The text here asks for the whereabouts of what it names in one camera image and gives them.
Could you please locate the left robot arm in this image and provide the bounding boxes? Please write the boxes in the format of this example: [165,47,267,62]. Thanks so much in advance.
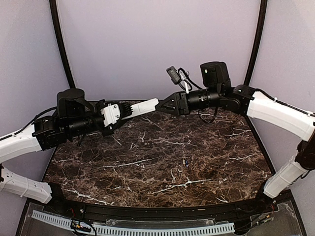
[0,88,158,214]

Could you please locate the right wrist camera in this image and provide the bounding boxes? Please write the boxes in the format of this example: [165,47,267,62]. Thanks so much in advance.
[166,66,181,85]

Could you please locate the black front rail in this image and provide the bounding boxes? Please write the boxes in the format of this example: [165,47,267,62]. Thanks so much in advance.
[44,190,295,226]

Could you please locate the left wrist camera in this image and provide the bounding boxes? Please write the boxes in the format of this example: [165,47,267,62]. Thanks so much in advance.
[100,103,121,127]

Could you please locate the white slotted cable duct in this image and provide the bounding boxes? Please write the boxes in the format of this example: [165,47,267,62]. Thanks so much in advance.
[31,210,235,236]

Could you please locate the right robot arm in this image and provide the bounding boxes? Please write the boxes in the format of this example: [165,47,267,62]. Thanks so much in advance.
[156,61,315,213]

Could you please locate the black left corner post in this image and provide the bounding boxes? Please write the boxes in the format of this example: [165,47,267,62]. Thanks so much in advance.
[49,0,76,89]

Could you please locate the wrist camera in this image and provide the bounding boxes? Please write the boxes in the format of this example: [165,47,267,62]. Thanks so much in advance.
[100,103,121,127]
[166,66,181,85]

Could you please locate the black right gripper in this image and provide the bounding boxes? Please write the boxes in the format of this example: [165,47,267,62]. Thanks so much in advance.
[156,86,222,116]

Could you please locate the black right corner post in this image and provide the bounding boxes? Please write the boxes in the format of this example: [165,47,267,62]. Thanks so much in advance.
[244,0,268,86]

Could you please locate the white remote control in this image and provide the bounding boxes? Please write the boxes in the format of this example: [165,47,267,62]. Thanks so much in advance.
[122,98,158,120]

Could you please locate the black corner post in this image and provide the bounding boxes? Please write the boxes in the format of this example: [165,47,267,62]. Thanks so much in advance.
[49,0,76,89]
[244,0,268,86]

